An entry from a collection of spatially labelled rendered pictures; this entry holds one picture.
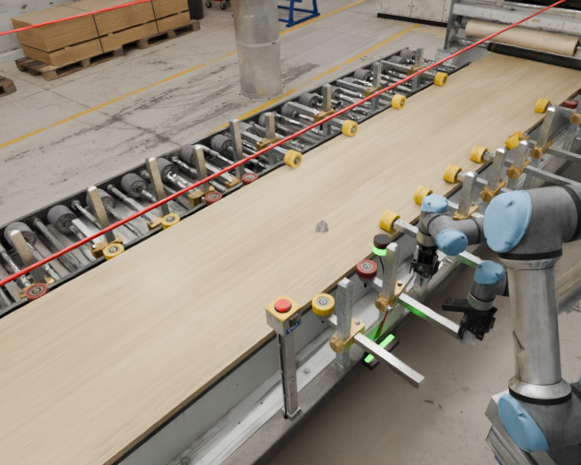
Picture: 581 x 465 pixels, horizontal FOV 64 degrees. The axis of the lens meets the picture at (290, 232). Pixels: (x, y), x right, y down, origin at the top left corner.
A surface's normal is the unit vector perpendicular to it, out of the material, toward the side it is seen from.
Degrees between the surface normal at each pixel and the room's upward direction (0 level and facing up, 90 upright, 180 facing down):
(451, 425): 0
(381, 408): 0
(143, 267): 0
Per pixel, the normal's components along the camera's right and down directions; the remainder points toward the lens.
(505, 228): -0.99, 0.00
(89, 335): -0.04, -0.78
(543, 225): 0.11, 0.10
